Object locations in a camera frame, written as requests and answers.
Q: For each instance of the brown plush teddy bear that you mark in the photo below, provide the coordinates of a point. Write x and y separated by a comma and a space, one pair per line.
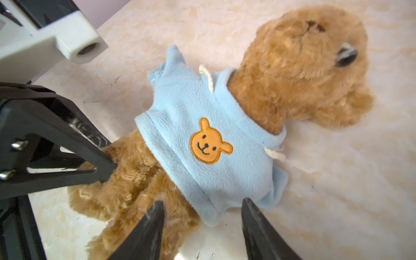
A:
309, 64

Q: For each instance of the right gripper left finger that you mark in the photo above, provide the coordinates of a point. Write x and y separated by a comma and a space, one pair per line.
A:
144, 242

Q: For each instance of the light blue fleece hoodie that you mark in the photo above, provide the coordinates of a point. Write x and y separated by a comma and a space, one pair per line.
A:
212, 151

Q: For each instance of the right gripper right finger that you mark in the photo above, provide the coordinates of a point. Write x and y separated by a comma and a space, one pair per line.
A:
262, 241

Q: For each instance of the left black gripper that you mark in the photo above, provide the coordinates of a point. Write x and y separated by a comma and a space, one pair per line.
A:
21, 145

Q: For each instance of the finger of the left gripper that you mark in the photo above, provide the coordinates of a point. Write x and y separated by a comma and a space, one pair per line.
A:
60, 120

